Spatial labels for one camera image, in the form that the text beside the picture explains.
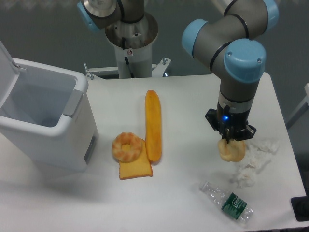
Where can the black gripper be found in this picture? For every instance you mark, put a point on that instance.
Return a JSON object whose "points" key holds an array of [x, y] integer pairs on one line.
{"points": [[231, 126]]}

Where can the pale round bread bun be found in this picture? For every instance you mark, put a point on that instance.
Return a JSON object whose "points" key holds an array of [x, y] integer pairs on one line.
{"points": [[232, 151]]}

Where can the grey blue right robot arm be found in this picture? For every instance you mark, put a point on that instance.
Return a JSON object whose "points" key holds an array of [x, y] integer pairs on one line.
{"points": [[229, 49]]}

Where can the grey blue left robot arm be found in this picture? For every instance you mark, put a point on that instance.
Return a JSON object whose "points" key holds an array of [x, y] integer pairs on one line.
{"points": [[98, 14]]}

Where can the white trash can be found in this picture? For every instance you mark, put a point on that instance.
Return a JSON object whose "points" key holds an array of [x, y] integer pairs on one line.
{"points": [[47, 115]]}

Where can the white trash can lid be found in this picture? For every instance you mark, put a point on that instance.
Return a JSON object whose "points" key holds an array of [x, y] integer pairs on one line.
{"points": [[9, 73]]}

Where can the crumpled white tissue upper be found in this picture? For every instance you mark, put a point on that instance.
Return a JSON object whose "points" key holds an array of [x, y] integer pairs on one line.
{"points": [[259, 153]]}

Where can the crumpled white tissue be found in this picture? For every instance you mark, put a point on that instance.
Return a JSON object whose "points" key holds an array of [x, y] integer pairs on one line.
{"points": [[259, 153], [244, 177]]}

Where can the crumpled white tissue lower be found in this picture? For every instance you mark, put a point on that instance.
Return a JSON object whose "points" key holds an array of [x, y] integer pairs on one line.
{"points": [[244, 177]]}

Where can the clear plastic water bottle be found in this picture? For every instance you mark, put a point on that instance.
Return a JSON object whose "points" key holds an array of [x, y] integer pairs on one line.
{"points": [[228, 202]]}

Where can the long orange baguette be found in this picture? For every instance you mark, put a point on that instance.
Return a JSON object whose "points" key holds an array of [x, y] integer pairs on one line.
{"points": [[153, 118]]}

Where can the white furniture part right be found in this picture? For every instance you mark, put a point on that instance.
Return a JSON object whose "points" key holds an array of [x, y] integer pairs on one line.
{"points": [[300, 109]]}

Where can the orange toast slice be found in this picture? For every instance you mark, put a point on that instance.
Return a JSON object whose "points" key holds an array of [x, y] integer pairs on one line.
{"points": [[141, 167]]}

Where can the black device at edge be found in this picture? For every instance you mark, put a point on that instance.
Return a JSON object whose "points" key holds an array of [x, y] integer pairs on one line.
{"points": [[300, 207]]}

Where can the ring-shaped glazed bread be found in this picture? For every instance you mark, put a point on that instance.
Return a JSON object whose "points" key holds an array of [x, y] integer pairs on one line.
{"points": [[126, 147]]}

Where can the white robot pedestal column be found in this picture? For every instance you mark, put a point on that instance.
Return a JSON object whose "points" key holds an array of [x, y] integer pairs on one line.
{"points": [[133, 46]]}

